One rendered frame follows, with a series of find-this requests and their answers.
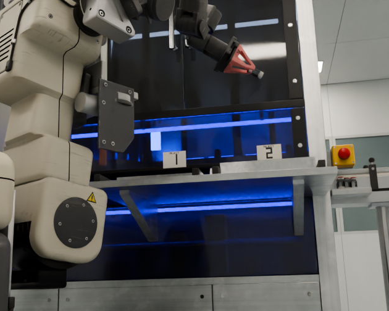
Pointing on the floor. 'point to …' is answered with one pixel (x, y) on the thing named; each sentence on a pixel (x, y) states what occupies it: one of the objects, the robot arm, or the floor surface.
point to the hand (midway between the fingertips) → (250, 69)
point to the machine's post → (328, 293)
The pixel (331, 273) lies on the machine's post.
